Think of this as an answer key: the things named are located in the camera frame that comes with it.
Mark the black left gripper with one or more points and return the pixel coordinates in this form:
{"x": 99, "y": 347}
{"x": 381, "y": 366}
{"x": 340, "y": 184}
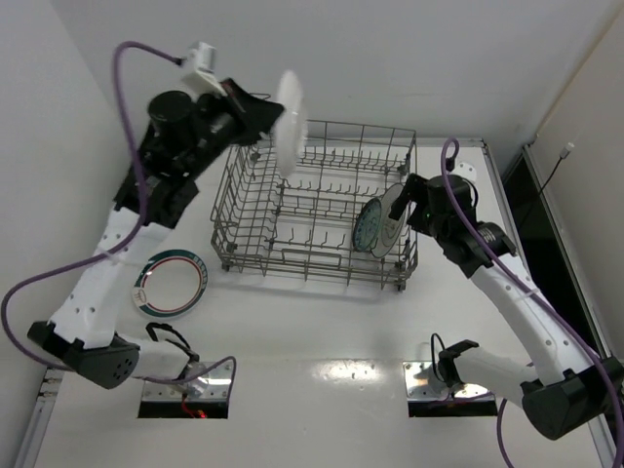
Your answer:
{"x": 242, "y": 117}

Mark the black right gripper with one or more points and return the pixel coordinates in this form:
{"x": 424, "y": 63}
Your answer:
{"x": 415, "y": 190}

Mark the white plate green red rim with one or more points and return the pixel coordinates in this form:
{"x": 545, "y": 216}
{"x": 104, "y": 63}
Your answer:
{"x": 291, "y": 129}

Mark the white plate teal rim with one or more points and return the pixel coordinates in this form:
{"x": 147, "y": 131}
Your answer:
{"x": 390, "y": 229}
{"x": 170, "y": 284}

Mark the blue floral green plate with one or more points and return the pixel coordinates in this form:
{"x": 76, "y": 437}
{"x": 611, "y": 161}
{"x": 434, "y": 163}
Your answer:
{"x": 367, "y": 226}

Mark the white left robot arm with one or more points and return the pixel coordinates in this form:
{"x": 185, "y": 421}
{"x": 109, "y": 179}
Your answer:
{"x": 184, "y": 136}

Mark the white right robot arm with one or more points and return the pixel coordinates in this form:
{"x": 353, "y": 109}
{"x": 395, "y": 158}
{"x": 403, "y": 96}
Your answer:
{"x": 565, "y": 384}

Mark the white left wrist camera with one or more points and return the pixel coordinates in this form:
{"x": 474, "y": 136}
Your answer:
{"x": 198, "y": 70}

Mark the grey wire dish rack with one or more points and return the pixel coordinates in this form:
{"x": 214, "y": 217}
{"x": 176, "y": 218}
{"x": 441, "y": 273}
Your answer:
{"x": 302, "y": 225}

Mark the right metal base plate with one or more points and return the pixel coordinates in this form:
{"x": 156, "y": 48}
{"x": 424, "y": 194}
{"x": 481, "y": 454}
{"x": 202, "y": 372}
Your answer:
{"x": 422, "y": 386}

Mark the metal base plate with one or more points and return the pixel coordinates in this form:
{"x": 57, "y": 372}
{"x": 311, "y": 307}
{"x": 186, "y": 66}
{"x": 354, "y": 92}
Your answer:
{"x": 211, "y": 385}
{"x": 422, "y": 386}

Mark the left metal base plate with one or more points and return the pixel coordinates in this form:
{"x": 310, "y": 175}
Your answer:
{"x": 211, "y": 385}

